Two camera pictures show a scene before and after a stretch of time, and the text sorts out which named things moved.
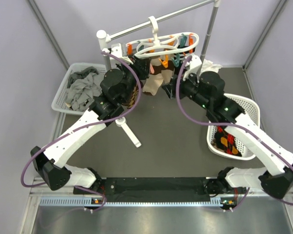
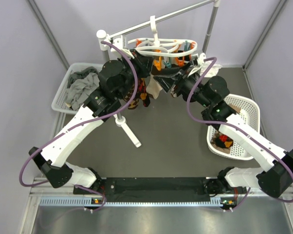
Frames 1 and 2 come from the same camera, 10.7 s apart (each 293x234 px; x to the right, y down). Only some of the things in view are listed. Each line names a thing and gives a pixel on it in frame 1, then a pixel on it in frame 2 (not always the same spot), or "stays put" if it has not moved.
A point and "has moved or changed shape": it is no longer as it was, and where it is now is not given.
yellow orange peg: x=165 y=62 -> x=158 y=63
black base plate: x=164 y=189 stays put
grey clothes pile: x=83 y=86 stays put
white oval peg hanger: x=158 y=46 has moved or changed shape
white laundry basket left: x=60 y=96 stays put
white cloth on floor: x=209 y=66 stays put
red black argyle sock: x=227 y=142 -> x=142 y=90
